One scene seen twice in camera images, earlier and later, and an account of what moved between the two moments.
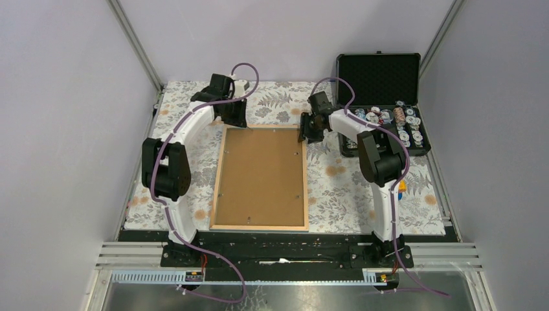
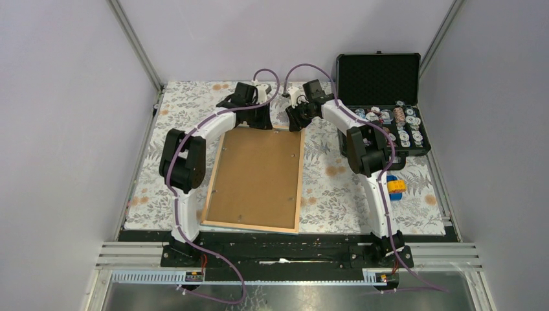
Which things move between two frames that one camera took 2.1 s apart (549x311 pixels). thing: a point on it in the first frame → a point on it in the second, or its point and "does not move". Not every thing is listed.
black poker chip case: x=387 y=91 does not move
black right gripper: x=304 y=131 → x=294 y=123
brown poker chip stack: x=399 y=115 does not move
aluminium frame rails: x=425 y=255 does not move
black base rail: x=284 y=256 does not move
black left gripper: x=240 y=119 → x=265 y=122
